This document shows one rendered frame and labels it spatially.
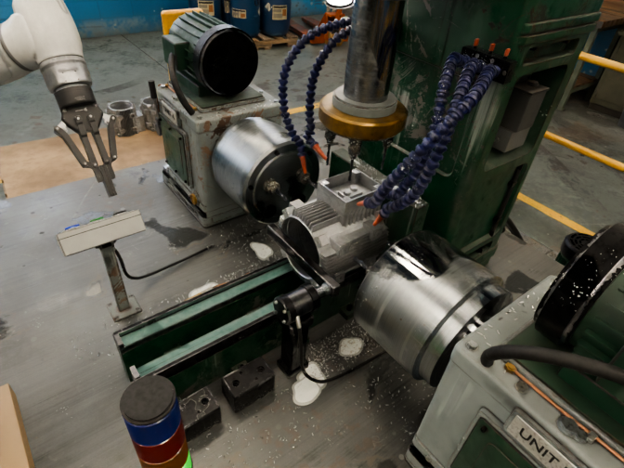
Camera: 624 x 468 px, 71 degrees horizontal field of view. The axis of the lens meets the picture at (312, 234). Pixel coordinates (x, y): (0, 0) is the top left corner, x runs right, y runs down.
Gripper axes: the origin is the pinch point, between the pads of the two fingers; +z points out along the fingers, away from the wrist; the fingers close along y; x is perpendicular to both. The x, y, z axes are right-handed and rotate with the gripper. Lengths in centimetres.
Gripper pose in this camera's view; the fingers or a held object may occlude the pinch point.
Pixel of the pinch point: (107, 180)
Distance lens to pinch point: 108.2
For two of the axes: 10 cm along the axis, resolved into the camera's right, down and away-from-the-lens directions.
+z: 2.9, 9.4, 1.6
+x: -5.3, 0.2, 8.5
